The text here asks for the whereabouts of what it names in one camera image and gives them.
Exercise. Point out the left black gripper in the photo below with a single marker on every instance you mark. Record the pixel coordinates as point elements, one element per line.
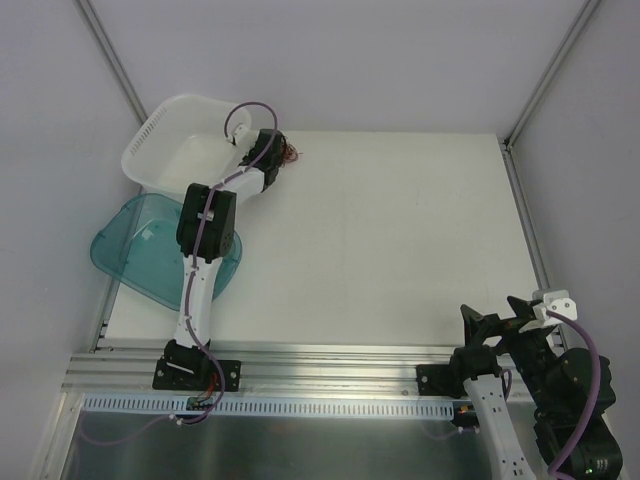
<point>275,151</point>

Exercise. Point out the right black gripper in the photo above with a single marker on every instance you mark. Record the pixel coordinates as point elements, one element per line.
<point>496,325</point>

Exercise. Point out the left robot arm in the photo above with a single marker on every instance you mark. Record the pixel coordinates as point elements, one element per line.
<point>205,235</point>

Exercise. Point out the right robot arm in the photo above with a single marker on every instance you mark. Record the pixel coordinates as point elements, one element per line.
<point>567,379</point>

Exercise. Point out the white plastic basket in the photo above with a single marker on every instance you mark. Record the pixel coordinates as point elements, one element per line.
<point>184,141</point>

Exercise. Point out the teal transparent plastic bin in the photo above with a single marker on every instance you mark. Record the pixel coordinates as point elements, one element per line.
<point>138,247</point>

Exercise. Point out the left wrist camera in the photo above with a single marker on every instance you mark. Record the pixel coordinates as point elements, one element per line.
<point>236,136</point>

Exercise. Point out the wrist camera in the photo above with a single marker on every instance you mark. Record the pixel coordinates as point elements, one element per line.
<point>236,136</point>
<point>546,306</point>

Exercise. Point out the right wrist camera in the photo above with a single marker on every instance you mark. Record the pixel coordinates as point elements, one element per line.
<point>546,306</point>

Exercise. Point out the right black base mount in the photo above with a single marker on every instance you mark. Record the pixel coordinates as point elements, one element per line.
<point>438,380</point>

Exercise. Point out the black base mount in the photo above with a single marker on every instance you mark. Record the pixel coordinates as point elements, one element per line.
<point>438,380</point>
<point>170,377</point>

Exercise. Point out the aluminium rail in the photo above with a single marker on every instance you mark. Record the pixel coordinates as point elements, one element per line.
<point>268,369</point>

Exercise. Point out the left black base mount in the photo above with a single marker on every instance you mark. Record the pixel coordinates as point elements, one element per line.
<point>170,377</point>

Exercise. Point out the left aluminium frame post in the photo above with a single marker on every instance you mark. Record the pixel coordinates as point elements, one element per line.
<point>90,15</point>

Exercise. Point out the aluminium frame post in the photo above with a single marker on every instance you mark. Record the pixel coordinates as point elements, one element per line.
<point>575,31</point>
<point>90,15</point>

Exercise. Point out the right aluminium frame post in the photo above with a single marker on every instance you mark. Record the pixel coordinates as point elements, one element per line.
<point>575,31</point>

